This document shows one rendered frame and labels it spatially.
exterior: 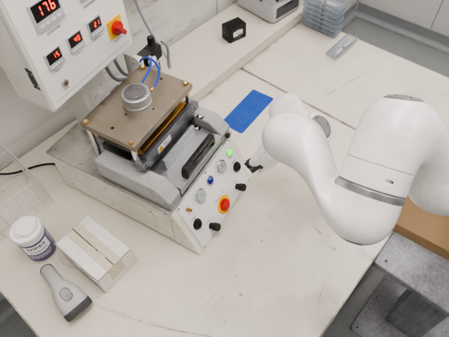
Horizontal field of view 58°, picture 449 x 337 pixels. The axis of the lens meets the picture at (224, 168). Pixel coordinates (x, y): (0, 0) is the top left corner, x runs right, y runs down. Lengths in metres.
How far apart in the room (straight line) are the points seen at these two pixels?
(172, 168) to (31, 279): 0.53
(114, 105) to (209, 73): 0.64
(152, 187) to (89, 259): 0.28
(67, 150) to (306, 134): 0.86
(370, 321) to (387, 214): 1.44
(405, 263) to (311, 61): 0.94
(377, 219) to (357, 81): 1.23
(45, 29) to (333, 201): 0.72
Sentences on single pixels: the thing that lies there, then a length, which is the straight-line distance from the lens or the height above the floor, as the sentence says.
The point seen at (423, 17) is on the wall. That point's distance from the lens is 3.46.
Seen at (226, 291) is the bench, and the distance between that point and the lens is 1.19.
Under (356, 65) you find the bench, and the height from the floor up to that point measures 0.75.
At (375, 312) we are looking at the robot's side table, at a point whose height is 0.01.
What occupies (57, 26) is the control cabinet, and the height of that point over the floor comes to 1.34.
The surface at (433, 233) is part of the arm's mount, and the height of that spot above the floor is 0.81.
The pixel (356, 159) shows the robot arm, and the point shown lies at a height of 1.42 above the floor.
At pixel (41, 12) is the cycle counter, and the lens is 1.01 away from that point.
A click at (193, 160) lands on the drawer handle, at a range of 1.10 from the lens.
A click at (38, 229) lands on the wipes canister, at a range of 1.24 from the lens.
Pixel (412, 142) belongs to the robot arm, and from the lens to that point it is 0.60.
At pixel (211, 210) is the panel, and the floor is 0.82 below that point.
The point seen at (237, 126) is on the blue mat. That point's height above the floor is 0.75.
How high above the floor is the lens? 1.87
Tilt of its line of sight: 53 degrees down
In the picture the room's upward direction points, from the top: 2 degrees counter-clockwise
